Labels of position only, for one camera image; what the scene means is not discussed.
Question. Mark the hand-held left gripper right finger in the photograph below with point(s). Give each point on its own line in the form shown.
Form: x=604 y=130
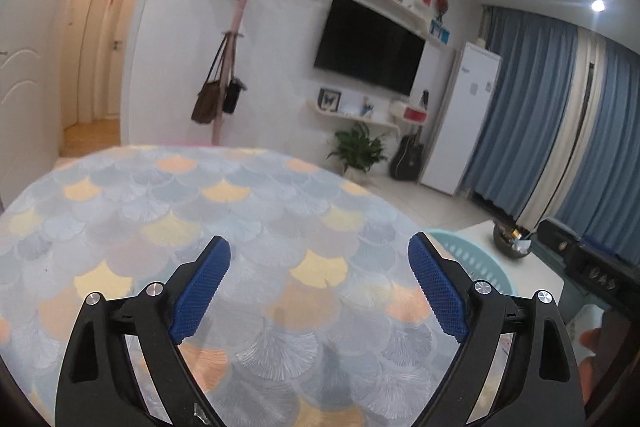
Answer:
x=440 y=287

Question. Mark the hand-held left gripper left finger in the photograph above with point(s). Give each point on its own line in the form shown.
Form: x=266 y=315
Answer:
x=200 y=287

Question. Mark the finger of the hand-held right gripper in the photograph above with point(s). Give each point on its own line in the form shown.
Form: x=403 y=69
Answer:
x=557 y=234

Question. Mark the light blue plastic basin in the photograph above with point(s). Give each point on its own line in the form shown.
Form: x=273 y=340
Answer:
x=475 y=257

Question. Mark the person's right hand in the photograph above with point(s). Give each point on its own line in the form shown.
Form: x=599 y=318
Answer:
x=590 y=342

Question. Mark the dark snack bowl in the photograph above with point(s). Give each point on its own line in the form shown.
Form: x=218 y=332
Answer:
x=510 y=244

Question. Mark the white coffee table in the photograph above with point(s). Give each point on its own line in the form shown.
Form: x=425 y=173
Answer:
x=535 y=282

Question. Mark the blue curtain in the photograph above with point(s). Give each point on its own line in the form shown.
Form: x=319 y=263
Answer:
x=610 y=147
x=520 y=107

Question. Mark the beige curtain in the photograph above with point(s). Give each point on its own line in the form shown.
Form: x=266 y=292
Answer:
x=562 y=132

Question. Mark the black guitar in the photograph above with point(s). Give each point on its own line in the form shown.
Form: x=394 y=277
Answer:
x=407 y=159

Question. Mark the white refrigerator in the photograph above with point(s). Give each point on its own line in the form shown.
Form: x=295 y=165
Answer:
x=457 y=122

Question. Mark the potted green plant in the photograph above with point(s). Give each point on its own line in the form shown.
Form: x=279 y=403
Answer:
x=360 y=149

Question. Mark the brown handbag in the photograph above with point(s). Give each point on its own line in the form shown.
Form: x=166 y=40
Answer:
x=206 y=102

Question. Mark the small black figurine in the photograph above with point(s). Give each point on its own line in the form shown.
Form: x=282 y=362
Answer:
x=424 y=98

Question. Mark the small black bag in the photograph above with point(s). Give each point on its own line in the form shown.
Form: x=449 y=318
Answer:
x=231 y=97

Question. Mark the round ceiling light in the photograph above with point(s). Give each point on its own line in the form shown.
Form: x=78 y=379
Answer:
x=598 y=5

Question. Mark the blue photo box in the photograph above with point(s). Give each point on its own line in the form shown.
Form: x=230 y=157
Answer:
x=439 y=31

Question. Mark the white panel door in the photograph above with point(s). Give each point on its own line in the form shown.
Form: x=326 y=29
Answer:
x=30 y=122

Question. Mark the hallway door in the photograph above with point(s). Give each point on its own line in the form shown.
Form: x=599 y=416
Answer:
x=107 y=52

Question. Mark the red round paddle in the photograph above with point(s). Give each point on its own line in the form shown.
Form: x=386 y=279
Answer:
x=443 y=3

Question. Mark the pink coat rack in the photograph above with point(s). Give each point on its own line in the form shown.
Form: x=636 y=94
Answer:
x=240 y=12

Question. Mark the red and white wall box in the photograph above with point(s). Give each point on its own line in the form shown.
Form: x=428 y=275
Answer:
x=410 y=113

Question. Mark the white curved wall shelf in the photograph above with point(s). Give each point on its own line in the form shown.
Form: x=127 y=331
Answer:
x=360 y=119

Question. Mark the butterfly picture frame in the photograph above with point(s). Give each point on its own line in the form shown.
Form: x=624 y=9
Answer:
x=329 y=99

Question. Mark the black wall television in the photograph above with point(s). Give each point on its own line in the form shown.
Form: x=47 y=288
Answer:
x=370 y=42

